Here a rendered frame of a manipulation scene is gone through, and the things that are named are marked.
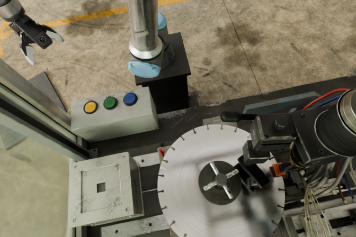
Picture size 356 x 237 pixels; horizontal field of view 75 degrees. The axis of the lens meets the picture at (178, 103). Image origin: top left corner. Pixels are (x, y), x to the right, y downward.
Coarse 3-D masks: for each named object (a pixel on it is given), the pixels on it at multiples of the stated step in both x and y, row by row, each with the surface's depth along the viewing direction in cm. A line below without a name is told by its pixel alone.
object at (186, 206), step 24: (192, 144) 66; (216, 144) 66; (240, 144) 65; (168, 168) 64; (192, 168) 63; (240, 168) 62; (264, 168) 62; (168, 192) 61; (192, 192) 60; (240, 192) 60; (264, 192) 59; (168, 216) 58; (192, 216) 58; (216, 216) 57; (240, 216) 57; (264, 216) 57
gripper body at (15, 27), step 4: (20, 12) 74; (24, 12) 75; (16, 16) 73; (20, 16) 74; (4, 20) 74; (8, 20) 73; (12, 20) 73; (16, 20) 74; (32, 20) 81; (12, 28) 80; (16, 28) 79; (16, 32) 78; (20, 32) 78; (20, 36) 79; (24, 36) 79; (28, 36) 80; (24, 40) 80; (28, 40) 81; (32, 40) 82
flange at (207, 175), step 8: (208, 168) 62; (224, 168) 61; (232, 168) 61; (200, 176) 61; (208, 176) 61; (232, 176) 60; (200, 184) 60; (232, 184) 59; (240, 184) 60; (208, 192) 59; (216, 192) 59; (224, 192) 59; (232, 192) 59; (208, 200) 58; (216, 200) 58; (224, 200) 58; (232, 200) 58
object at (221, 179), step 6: (210, 162) 59; (216, 168) 58; (216, 174) 57; (222, 174) 57; (228, 174) 57; (234, 174) 57; (216, 180) 56; (222, 180) 56; (204, 186) 56; (210, 186) 56; (222, 186) 56; (228, 192) 55
